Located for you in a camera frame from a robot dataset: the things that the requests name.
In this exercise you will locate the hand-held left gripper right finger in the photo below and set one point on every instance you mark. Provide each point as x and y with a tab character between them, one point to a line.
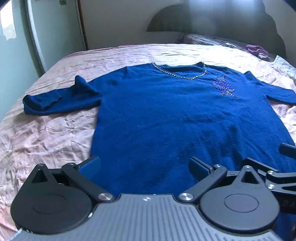
196	166

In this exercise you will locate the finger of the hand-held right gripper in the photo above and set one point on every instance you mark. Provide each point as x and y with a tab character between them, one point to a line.
288	148
272	178

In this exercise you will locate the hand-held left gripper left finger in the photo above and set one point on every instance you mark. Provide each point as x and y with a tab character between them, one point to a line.
90	167

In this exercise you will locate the blue knit sweater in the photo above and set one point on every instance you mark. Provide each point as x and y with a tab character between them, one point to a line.
161	120

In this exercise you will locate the pink bed sheet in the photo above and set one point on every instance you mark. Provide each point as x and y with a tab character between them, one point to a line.
46	134

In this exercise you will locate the white crumpled blanket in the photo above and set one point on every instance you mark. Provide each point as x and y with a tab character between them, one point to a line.
285	67

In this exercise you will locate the purple cloth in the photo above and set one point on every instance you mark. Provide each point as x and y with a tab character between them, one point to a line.
256	49

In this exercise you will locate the patterned pillow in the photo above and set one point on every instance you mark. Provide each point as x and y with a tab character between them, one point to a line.
208	40

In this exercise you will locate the pale door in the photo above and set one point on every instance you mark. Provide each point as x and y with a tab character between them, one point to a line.
57	30

